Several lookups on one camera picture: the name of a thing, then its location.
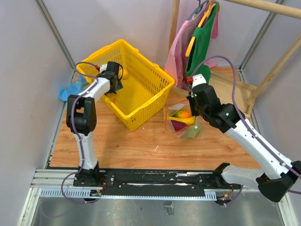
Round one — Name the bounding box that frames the yellow banana toy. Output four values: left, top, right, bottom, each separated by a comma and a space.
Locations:
180, 116, 196, 125

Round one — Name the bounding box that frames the clear zip top bag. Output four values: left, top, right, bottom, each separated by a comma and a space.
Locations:
163, 100, 202, 138

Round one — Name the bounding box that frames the purple eggplant toy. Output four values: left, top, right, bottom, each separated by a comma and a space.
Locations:
171, 120, 187, 131

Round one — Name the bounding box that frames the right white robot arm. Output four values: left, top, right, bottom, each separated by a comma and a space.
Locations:
187, 83, 301, 202

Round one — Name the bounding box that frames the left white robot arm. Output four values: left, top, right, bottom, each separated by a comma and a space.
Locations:
66, 61, 124, 186

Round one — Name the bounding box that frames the yellow plastic basket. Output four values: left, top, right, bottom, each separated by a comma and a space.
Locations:
77, 39, 174, 131

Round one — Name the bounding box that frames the blue cloth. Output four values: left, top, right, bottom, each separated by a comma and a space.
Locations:
58, 75, 89, 102

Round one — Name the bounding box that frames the wooden clothes rack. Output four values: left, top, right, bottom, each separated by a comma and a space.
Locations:
168, 0, 301, 122

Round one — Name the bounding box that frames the green shirt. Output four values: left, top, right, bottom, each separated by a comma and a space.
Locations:
185, 2, 220, 77

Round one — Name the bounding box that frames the pink shirt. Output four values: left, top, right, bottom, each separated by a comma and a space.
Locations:
164, 0, 216, 90

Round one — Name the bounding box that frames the yellow clothes hanger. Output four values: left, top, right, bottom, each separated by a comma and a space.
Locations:
184, 1, 217, 58

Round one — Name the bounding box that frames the grey clothes hanger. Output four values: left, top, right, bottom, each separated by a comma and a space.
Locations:
187, 0, 208, 20

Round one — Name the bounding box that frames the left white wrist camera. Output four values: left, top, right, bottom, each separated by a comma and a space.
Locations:
99, 64, 107, 73

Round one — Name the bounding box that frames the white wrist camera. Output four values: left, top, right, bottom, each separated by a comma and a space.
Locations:
99, 64, 107, 73
187, 74, 207, 90

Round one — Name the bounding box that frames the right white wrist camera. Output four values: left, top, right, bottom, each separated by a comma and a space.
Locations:
187, 74, 207, 90

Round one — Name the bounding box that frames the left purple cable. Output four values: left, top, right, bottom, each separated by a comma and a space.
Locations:
60, 61, 99, 204

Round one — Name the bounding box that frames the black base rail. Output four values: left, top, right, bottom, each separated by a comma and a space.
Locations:
73, 169, 240, 198

